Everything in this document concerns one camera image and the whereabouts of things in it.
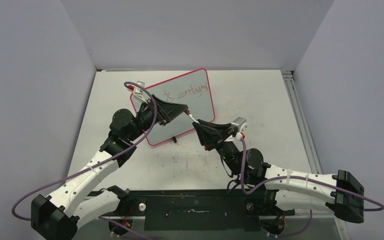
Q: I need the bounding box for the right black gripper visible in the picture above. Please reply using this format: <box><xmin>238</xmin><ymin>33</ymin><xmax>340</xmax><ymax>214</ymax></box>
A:
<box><xmin>193</xmin><ymin>119</ymin><xmax>243</xmax><ymax>175</ymax></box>

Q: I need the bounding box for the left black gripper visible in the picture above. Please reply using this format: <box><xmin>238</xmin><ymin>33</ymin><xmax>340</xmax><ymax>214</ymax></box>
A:
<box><xmin>127</xmin><ymin>94</ymin><xmax>187</xmax><ymax>142</ymax></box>

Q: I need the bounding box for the white whiteboard marker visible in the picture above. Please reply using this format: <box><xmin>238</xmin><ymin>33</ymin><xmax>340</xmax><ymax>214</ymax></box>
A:
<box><xmin>188</xmin><ymin>114</ymin><xmax>199</xmax><ymax>123</ymax></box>

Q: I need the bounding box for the pink framed whiteboard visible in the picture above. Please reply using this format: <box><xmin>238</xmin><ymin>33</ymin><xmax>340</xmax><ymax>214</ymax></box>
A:
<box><xmin>130</xmin><ymin>68</ymin><xmax>215</xmax><ymax>146</ymax></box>

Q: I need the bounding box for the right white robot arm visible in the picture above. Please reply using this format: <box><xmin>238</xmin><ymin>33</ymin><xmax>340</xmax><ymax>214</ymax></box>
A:
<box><xmin>192</xmin><ymin>117</ymin><xmax>365</xmax><ymax>224</ymax></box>

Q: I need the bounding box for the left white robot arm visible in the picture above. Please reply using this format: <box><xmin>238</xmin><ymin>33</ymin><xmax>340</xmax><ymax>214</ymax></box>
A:
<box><xmin>30</xmin><ymin>97</ymin><xmax>188</xmax><ymax>240</ymax></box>

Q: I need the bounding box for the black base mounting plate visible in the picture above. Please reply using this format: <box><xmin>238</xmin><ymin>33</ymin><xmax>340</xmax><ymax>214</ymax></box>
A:
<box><xmin>105</xmin><ymin>189</ymin><xmax>295</xmax><ymax>232</ymax></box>

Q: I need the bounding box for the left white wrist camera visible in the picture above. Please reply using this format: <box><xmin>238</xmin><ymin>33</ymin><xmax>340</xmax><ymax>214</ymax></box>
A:
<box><xmin>129</xmin><ymin>85</ymin><xmax>148</xmax><ymax>103</ymax></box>

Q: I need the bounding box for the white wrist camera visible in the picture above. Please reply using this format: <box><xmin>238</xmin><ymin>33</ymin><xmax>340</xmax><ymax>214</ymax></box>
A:
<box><xmin>231</xmin><ymin>117</ymin><xmax>247</xmax><ymax>140</ymax></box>
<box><xmin>129</xmin><ymin>85</ymin><xmax>148</xmax><ymax>103</ymax></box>

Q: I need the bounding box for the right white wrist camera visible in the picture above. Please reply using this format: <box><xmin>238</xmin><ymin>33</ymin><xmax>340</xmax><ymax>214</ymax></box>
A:
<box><xmin>231</xmin><ymin>117</ymin><xmax>247</xmax><ymax>140</ymax></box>

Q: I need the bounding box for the right aluminium rail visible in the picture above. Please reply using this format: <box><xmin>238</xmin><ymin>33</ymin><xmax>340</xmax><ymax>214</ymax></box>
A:
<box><xmin>281</xmin><ymin>70</ymin><xmax>323</xmax><ymax>174</ymax></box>

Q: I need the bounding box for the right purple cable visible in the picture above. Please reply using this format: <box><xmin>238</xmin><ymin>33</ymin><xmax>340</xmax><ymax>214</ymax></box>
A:
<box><xmin>239</xmin><ymin>137</ymin><xmax>384</xmax><ymax>239</ymax></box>

